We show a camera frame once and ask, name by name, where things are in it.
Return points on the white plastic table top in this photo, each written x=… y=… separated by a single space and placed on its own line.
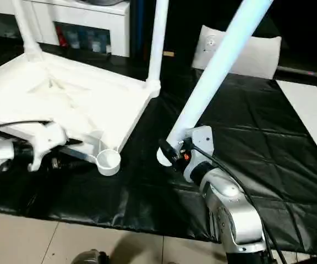
x=65 y=99

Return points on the white plastic table leg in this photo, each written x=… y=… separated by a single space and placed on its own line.
x=219 y=71
x=25 y=27
x=157 y=38

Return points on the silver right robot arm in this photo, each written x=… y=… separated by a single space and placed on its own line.
x=230 y=209

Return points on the small tan label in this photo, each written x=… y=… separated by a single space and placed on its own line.
x=169 y=54

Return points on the black work mat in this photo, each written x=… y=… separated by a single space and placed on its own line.
x=279 y=165

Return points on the dark grey robot body part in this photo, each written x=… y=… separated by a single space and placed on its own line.
x=89 y=257

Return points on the white cabinet with glass doors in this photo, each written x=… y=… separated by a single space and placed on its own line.
x=81 y=22

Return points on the white plastic bag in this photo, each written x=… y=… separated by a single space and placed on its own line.
x=257 y=55

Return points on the white flat board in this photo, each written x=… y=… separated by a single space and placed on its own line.
x=312 y=115

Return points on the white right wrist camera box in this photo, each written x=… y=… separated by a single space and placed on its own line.
x=202 y=140

